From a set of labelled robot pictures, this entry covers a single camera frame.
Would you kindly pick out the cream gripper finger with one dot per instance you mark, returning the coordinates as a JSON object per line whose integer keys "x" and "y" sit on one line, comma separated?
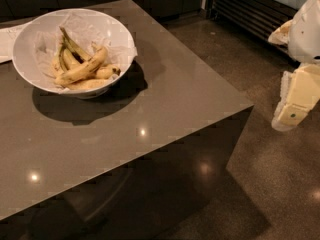
{"x": 281, "y": 35}
{"x": 299, "y": 93}

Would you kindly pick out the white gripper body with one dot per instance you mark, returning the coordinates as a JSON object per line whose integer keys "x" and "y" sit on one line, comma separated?
{"x": 306, "y": 32}

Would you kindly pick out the white bowl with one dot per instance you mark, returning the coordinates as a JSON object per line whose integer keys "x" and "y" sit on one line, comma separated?
{"x": 23, "y": 56}

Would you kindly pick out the white paper sheet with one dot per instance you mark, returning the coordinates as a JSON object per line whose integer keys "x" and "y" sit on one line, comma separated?
{"x": 7, "y": 40}

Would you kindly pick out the yellow banana bunch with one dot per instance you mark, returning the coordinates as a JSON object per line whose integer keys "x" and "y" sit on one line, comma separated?
{"x": 71, "y": 55}

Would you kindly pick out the white paper bowl liner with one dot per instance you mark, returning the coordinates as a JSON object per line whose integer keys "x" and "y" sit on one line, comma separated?
{"x": 85, "y": 27}

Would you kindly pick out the dark refrigerator with vent grille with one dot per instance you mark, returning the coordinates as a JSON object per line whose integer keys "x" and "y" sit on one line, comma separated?
{"x": 259, "y": 17}

